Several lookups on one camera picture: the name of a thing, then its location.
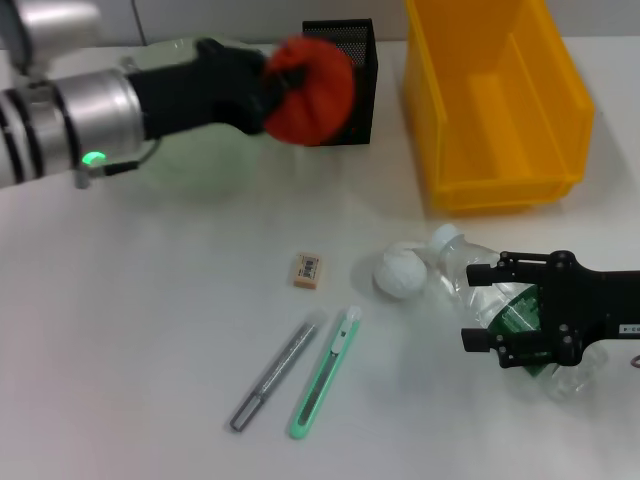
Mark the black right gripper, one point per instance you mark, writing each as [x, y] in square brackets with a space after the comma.
[590, 305]

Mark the yellow plastic bin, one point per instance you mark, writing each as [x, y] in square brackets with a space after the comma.
[500, 125]

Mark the black mesh pen holder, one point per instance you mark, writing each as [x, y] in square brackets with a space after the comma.
[364, 100]

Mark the grey glitter pen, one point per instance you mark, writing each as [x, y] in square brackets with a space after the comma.
[277, 372]

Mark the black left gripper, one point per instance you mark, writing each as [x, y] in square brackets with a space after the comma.
[200, 95]

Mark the white paper ball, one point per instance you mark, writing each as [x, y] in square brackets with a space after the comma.
[400, 274]

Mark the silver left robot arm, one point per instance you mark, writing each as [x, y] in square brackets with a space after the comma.
[75, 115]

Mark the mint green utility knife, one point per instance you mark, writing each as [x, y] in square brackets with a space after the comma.
[325, 375]

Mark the red-orange toy orange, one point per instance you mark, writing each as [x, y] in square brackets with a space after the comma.
[320, 110]

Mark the clear green-label water bottle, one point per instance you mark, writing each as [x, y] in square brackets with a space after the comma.
[460, 285]

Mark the beige barcode eraser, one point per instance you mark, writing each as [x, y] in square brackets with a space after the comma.
[307, 272]

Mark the green glass fruit plate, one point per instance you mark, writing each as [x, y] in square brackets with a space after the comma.
[210, 160]

